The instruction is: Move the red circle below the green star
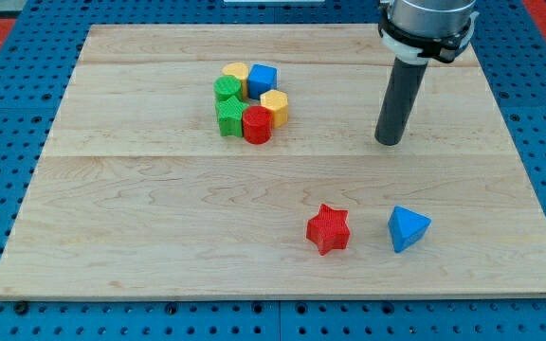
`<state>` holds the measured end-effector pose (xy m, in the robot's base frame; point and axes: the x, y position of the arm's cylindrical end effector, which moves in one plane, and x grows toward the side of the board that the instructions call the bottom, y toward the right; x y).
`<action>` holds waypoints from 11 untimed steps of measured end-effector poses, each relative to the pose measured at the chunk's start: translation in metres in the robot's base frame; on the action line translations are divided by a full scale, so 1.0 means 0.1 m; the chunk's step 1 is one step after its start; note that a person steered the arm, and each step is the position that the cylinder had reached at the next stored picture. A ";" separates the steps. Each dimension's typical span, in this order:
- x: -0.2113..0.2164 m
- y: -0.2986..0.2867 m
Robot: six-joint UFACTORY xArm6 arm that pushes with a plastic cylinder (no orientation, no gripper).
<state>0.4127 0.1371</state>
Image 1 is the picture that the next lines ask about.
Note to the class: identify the yellow hexagon block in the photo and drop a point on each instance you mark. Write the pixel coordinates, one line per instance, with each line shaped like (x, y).
(277, 103)

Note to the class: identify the yellow heart block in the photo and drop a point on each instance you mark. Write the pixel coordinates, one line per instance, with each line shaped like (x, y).
(240, 71)

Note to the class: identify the red cylinder block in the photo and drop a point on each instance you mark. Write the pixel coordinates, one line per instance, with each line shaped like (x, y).
(257, 124)

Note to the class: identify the blue triangle block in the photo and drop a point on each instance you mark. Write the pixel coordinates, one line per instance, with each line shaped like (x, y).
(407, 227)

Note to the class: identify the blue cube block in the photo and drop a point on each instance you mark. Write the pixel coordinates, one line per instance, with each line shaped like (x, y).
(261, 79)

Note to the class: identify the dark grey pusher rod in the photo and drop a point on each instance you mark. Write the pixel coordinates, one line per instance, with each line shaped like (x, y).
(400, 95)

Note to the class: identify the green cylinder block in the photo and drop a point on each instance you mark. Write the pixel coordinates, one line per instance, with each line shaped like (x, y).
(227, 87)

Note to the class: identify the green star block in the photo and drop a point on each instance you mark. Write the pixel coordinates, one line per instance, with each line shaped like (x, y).
(230, 116)

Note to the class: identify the wooden board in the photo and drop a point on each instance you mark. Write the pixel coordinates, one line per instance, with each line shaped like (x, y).
(137, 196)

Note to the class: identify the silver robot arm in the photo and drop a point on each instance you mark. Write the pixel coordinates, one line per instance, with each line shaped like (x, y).
(417, 31)

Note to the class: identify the red star block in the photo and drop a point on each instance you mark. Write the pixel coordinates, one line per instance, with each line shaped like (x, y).
(329, 230)

